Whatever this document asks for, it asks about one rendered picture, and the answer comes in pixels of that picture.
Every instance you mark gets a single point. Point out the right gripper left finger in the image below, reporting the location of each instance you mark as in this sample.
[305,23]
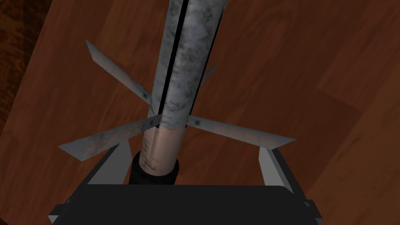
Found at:
[117,170]

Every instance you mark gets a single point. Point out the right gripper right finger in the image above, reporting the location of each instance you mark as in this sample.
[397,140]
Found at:
[271,170]

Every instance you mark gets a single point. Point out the grey marbled pole with fins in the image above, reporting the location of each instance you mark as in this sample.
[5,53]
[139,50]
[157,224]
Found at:
[181,68]

